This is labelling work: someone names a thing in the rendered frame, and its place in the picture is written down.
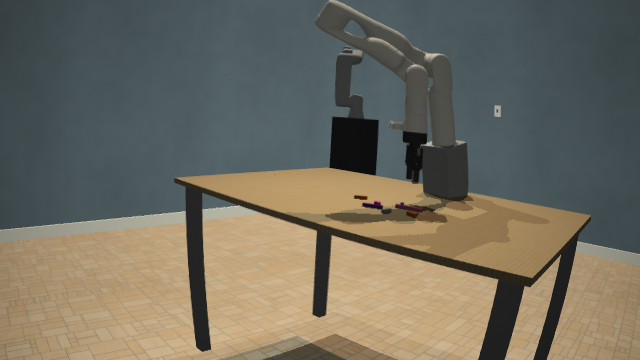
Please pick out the purple rod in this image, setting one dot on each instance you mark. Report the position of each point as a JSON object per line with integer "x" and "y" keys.
{"x": 372, "y": 205}

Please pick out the pink rod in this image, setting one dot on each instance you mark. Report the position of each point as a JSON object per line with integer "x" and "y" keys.
{"x": 408, "y": 208}

